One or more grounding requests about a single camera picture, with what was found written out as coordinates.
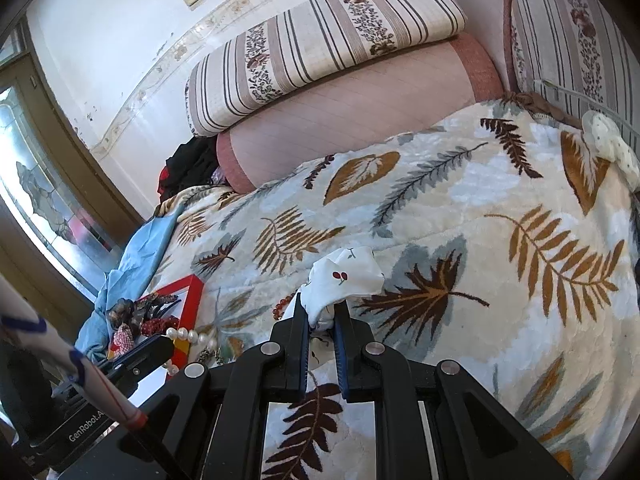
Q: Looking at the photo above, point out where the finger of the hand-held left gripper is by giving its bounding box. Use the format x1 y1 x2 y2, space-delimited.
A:
95 335 174 391

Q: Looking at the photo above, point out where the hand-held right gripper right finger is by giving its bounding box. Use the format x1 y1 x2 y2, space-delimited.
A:
334 300 576 480

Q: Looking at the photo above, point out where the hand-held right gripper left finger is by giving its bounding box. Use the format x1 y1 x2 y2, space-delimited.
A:
65 292 309 480

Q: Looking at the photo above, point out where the pearl bracelet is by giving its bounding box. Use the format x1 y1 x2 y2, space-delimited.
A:
165 326 219 376

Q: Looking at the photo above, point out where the red jewelry box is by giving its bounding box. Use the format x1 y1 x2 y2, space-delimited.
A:
107 275 206 376

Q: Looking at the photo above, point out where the white cherry print scrunchie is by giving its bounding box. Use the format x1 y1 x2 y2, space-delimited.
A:
300 247 386 331

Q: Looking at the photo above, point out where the person's left forearm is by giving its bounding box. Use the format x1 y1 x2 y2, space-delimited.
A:
0 260 149 429

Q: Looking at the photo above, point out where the red beaded hair band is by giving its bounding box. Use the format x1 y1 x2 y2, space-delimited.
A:
140 316 180 336

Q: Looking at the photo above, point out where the red plaid hair bow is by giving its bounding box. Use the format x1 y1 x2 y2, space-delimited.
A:
109 324 136 356

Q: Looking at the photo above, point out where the heap of dark hair clips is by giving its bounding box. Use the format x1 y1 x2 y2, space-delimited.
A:
106 295 181 333

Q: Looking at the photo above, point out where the blue cloth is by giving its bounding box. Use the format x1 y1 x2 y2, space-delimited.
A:
75 210 177 361

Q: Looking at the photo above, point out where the leaf print blanket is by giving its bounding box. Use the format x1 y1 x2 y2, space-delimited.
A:
145 92 640 480

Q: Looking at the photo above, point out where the glass panel door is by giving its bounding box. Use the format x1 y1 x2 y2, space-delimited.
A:
0 25 147 311

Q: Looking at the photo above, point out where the black cloth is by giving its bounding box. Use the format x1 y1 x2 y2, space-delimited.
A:
159 136 223 202

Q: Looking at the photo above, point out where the pink quilted bolster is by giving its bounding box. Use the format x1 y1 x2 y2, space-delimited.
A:
216 32 505 195

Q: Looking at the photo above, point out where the striped floral pillow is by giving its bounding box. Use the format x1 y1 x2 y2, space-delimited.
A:
185 0 468 137

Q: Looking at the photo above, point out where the white dotted scrunchie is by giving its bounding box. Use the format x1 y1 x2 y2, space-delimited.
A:
582 110 640 189

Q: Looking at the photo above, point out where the striped floral cushion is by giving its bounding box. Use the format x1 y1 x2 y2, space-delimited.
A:
502 0 640 136

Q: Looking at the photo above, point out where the red bead bracelet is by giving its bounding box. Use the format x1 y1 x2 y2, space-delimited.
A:
272 296 297 322

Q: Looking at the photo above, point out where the white cable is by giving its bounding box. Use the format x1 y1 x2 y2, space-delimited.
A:
532 79 640 137

